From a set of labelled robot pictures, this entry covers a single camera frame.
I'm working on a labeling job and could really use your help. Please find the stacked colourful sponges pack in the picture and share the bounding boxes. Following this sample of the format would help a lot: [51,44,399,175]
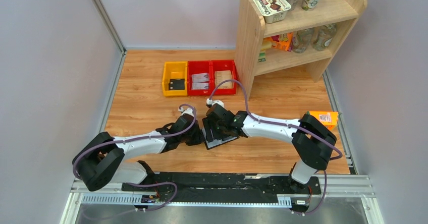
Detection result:
[258,38,272,62]

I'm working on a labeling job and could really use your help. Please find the aluminium frame rail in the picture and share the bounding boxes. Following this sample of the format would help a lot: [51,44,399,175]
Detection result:
[60,0,128,224]

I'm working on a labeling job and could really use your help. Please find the red orange cookie box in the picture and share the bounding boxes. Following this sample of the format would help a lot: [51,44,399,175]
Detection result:
[269,32,293,52]

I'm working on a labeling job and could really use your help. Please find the clear glass bottle right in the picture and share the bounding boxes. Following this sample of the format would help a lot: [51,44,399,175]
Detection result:
[312,23,338,51]

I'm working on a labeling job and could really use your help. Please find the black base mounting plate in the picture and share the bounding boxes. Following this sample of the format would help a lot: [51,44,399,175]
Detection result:
[143,172,322,204]

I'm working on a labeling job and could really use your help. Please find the yellow plastic bin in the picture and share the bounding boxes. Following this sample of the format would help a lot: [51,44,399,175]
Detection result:
[162,61,187,97]

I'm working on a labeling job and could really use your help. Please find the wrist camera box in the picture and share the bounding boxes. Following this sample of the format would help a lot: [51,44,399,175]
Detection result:
[178,104,196,117]
[206,98,225,108]

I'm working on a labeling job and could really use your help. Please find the black leather card holder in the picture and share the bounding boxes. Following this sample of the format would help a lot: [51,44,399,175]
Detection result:
[202,129,239,150]

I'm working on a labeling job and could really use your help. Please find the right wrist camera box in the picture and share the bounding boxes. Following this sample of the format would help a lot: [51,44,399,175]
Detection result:
[206,98,225,108]

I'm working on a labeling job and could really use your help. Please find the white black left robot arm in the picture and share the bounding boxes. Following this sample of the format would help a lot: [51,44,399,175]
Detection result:
[72,114,205,191]

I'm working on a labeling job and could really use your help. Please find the red plastic bin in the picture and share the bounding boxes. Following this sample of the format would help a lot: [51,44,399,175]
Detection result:
[187,61,214,96]
[210,60,238,95]

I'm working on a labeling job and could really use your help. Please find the yellow green juice carton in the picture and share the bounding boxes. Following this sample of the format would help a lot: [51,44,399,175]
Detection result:
[307,110,340,131]

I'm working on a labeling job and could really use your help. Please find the beige cards stack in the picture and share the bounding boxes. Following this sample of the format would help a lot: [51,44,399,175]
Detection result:
[215,70,234,89]

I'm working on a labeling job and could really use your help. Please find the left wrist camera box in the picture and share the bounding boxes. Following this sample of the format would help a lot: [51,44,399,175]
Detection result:
[178,104,196,117]

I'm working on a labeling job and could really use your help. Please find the white cards in bin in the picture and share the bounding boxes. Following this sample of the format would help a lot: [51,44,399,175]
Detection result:
[191,73,209,90]

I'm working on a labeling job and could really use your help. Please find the clear glass bottle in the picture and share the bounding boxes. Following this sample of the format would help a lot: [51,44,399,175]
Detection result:
[292,28,315,53]
[312,23,338,51]

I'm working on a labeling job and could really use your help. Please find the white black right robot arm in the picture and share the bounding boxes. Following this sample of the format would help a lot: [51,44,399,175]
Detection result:
[202,103,337,193]

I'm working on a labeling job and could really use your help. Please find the wooden shelf unit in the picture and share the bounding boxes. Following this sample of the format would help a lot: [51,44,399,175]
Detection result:
[234,0,368,94]

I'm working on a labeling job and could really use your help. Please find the middle red plastic bin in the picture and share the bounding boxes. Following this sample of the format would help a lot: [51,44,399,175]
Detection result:
[187,61,214,96]

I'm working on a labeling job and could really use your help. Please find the right red plastic bin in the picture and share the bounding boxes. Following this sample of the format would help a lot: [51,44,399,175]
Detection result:
[210,60,238,95]

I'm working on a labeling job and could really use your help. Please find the clear glass bottle left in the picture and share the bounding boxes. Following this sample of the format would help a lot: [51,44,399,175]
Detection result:
[292,28,315,53]

